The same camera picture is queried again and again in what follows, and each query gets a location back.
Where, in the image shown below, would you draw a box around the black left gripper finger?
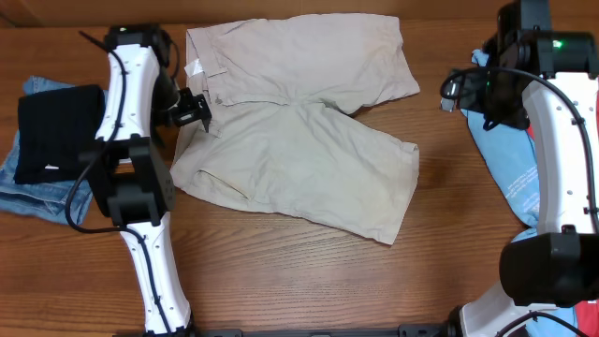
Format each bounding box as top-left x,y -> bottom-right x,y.
179,88 -> 208,110
170,110 -> 212,133

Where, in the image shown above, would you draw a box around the beige khaki shorts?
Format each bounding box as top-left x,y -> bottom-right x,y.
171,13 -> 419,245

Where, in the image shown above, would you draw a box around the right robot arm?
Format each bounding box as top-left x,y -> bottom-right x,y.
440,0 -> 598,336

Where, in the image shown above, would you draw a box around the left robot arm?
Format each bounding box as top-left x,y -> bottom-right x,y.
80,23 -> 212,336

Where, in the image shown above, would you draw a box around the light blue shirt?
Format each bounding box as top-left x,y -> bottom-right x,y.
460,109 -> 577,337

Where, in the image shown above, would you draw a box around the folded black garment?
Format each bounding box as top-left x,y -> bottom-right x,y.
14,85 -> 105,184

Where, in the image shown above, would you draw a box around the folded blue denim jeans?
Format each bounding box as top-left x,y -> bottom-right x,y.
1,76 -> 93,225

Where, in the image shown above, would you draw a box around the red shirt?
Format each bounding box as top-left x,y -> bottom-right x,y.
526,124 -> 599,337

